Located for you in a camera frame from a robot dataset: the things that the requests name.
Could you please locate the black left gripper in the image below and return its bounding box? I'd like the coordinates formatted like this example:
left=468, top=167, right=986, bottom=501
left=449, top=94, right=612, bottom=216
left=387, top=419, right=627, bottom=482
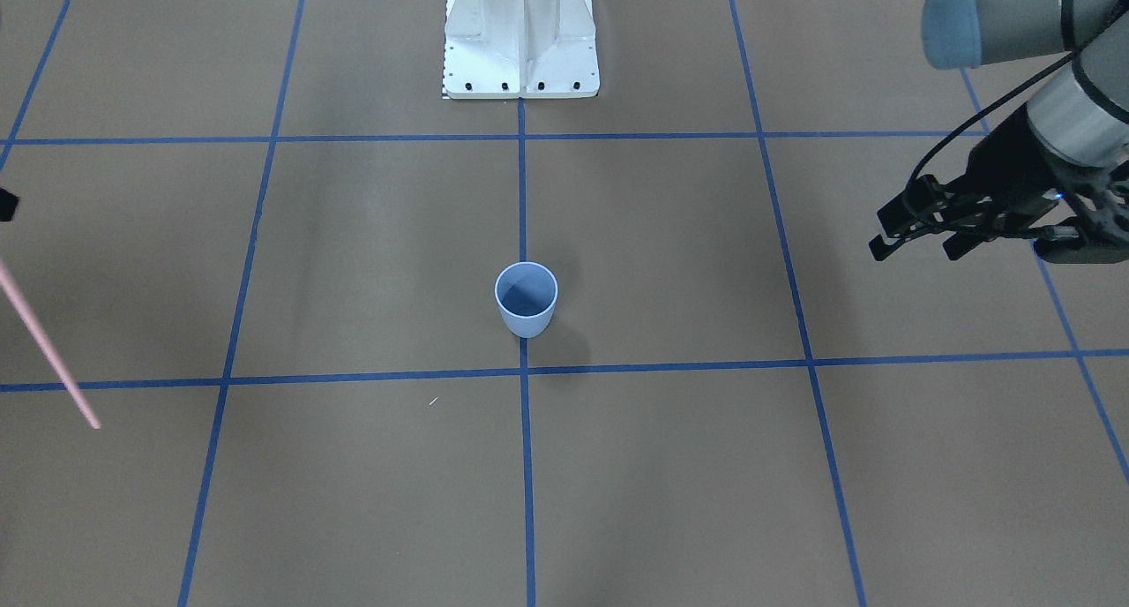
left=868, top=104, right=1129, bottom=264

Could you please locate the pink chopstick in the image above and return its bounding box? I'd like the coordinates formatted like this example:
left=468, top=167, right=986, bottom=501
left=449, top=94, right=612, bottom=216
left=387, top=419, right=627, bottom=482
left=1, top=259, right=102, bottom=430

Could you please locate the light blue plastic cup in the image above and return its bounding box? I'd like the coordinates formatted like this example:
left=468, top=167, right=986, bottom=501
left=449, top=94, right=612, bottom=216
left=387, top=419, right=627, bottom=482
left=493, top=261, right=560, bottom=338

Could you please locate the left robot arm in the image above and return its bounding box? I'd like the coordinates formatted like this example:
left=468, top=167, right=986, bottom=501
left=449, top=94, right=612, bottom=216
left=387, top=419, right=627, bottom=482
left=870, top=0, right=1128, bottom=265

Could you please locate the brown paper table cover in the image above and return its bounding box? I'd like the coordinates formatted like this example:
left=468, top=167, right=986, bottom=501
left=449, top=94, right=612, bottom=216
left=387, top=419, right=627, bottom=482
left=3, top=0, right=1128, bottom=606

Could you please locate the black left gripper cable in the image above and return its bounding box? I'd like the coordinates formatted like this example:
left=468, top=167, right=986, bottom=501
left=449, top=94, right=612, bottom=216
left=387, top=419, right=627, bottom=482
left=903, top=7, right=1129, bottom=202

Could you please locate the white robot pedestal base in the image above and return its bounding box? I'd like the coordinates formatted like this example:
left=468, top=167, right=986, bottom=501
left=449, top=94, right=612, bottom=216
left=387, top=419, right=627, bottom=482
left=441, top=0, right=601, bottom=100

